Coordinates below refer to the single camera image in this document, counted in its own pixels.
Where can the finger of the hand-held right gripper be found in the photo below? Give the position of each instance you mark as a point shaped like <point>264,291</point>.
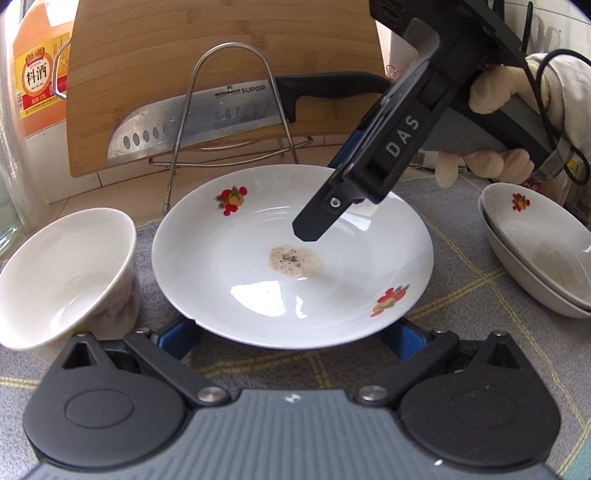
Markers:
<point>351,150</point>
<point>323,217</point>

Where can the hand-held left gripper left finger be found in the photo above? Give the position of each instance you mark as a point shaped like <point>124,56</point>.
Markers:
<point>178,336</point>

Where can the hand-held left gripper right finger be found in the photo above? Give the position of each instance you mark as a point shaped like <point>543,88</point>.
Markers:
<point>406,344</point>

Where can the stained white flower print plate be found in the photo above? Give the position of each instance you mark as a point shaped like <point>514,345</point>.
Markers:
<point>323,295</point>

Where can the person's right forearm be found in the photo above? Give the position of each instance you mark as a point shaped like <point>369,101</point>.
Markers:
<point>575,101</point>

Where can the person's right hand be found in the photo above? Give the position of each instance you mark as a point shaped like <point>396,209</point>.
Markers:
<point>489,92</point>

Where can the grey blue checked dish towel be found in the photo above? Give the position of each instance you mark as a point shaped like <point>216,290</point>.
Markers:
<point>461,295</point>

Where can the white bowl with pink print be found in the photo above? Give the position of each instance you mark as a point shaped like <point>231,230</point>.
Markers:
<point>60,277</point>

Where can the bamboo cutting board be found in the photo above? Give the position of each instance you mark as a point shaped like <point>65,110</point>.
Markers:
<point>184,46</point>

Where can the large clear plastic wrap roll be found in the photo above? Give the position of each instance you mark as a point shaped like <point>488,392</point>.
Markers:
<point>9,194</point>

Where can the orange cooking wine bottle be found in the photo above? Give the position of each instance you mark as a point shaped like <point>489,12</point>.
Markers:
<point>37,69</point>

